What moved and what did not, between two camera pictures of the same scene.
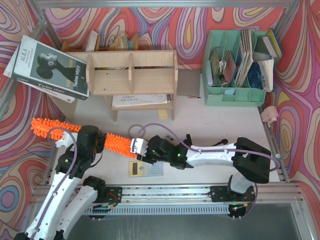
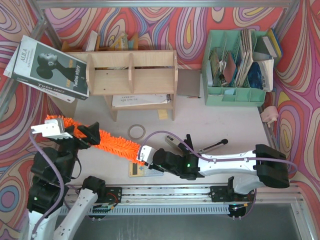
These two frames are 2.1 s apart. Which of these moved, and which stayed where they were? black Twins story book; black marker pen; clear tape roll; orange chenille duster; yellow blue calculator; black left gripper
Moved: orange chenille duster; black left gripper
Stayed: clear tape roll; black marker pen; black Twins story book; yellow blue calculator
